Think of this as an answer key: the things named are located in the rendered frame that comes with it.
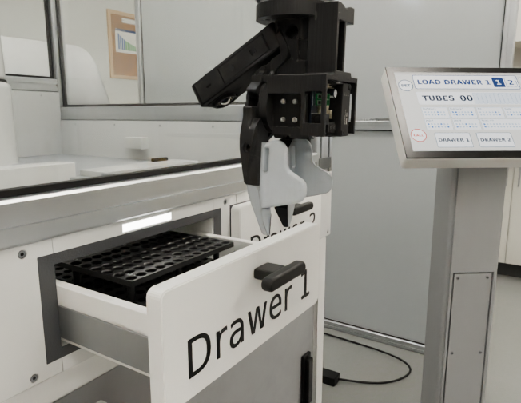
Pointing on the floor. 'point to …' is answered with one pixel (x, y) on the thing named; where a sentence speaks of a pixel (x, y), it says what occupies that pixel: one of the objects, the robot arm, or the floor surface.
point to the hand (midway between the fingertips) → (270, 217)
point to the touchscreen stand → (462, 283)
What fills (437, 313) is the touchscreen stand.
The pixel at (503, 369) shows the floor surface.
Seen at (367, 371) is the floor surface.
